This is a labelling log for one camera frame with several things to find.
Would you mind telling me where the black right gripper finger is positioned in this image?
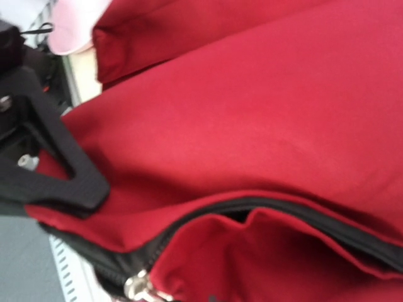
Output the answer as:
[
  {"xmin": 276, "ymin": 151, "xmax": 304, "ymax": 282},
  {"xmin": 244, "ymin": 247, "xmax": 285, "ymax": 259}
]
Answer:
[{"xmin": 1, "ymin": 67, "xmax": 110, "ymax": 217}]

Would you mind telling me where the red backpack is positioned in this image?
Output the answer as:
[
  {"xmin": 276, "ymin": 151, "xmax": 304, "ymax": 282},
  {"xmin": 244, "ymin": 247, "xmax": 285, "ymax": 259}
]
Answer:
[{"xmin": 26, "ymin": 1, "xmax": 402, "ymax": 301}]

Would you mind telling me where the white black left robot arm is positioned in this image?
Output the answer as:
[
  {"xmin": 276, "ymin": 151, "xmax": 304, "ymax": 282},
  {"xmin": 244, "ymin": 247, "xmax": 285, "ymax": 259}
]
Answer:
[{"xmin": 1, "ymin": 0, "xmax": 55, "ymax": 30}]

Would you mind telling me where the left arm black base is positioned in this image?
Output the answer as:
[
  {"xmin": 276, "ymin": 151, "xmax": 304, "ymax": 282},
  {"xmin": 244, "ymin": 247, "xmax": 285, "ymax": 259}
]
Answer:
[{"xmin": 1, "ymin": 20, "xmax": 71, "ymax": 106}]

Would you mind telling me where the pink plate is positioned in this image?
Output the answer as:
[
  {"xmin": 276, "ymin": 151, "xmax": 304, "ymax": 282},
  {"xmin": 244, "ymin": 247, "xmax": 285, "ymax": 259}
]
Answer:
[{"xmin": 48, "ymin": 0, "xmax": 111, "ymax": 56}]

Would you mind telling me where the aluminium front rail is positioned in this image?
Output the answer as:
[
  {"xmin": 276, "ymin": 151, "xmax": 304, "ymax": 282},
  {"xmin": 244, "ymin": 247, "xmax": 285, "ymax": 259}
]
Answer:
[{"xmin": 46, "ymin": 49, "xmax": 114, "ymax": 301}]

